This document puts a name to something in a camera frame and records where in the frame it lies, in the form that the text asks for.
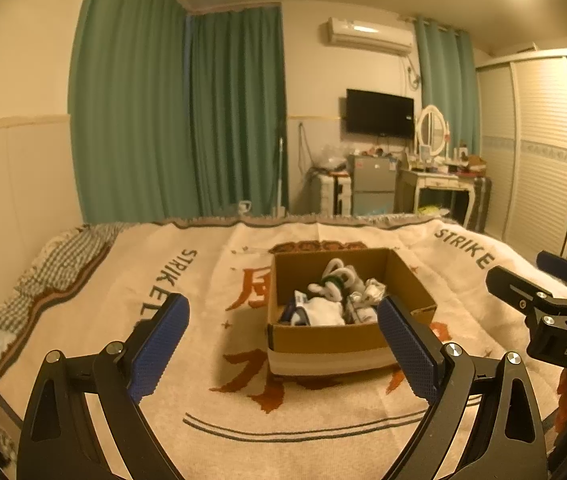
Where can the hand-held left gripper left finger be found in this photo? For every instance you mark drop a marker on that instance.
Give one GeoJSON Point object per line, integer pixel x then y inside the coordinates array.
{"type": "Point", "coordinates": [161, 345]}

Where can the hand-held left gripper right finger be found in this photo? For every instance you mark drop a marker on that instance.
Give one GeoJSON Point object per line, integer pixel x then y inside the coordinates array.
{"type": "Point", "coordinates": [408, 350]}

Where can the small white sock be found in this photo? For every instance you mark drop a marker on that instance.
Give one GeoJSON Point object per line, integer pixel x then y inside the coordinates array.
{"type": "Point", "coordinates": [365, 314]}

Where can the floral printed cloth pouch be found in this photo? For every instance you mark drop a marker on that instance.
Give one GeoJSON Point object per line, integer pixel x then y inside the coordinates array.
{"type": "Point", "coordinates": [369, 291]}

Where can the brown cardboard box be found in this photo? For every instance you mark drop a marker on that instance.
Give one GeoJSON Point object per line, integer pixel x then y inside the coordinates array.
{"type": "Point", "coordinates": [323, 345]}

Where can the white green sock bundle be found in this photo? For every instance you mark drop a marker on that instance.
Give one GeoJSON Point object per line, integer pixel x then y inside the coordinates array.
{"type": "Point", "coordinates": [336, 282]}

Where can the blue sock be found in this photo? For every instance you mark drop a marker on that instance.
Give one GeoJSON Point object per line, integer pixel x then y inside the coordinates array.
{"type": "Point", "coordinates": [291, 314]}

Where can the cream printed blanket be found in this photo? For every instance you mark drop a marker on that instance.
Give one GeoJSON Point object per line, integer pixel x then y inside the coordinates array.
{"type": "Point", "coordinates": [113, 300]}

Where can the dark suitcase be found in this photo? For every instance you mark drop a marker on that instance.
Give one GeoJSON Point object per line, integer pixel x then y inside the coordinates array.
{"type": "Point", "coordinates": [480, 204]}

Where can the white sliding wardrobe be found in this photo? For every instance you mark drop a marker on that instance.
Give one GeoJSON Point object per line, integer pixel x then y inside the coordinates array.
{"type": "Point", "coordinates": [538, 155]}

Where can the white dressing table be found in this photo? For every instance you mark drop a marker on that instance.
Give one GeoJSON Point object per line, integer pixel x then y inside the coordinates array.
{"type": "Point", "coordinates": [436, 182]}

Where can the grey checked bedding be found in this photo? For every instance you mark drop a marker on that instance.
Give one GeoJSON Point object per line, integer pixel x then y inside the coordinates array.
{"type": "Point", "coordinates": [63, 255]}

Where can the white cup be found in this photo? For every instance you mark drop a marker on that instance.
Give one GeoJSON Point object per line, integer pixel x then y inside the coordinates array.
{"type": "Point", "coordinates": [245, 207]}

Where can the grey mini fridge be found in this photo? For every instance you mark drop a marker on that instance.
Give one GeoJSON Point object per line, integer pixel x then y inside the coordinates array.
{"type": "Point", "coordinates": [372, 182]}

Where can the white striped suitcase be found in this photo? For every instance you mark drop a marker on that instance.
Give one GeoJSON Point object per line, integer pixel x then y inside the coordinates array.
{"type": "Point", "coordinates": [332, 194]}

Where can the oval white vanity mirror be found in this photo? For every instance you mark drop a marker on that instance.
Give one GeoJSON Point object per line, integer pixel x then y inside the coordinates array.
{"type": "Point", "coordinates": [432, 129]}

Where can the narrow green curtain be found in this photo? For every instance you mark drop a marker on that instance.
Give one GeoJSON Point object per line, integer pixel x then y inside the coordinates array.
{"type": "Point", "coordinates": [448, 90]}

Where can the white mop pole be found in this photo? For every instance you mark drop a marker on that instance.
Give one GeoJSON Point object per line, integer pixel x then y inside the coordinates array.
{"type": "Point", "coordinates": [281, 175]}

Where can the clear plastic bag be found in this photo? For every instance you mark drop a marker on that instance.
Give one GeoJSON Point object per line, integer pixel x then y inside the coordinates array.
{"type": "Point", "coordinates": [331, 156]}

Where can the wide green curtain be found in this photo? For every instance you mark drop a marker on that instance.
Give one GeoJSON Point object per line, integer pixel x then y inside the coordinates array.
{"type": "Point", "coordinates": [133, 105]}

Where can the white air conditioner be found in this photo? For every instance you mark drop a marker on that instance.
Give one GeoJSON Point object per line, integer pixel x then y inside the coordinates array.
{"type": "Point", "coordinates": [368, 35]}

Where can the black wall television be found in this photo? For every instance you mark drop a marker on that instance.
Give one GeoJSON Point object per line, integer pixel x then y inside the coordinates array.
{"type": "Point", "coordinates": [379, 112]}

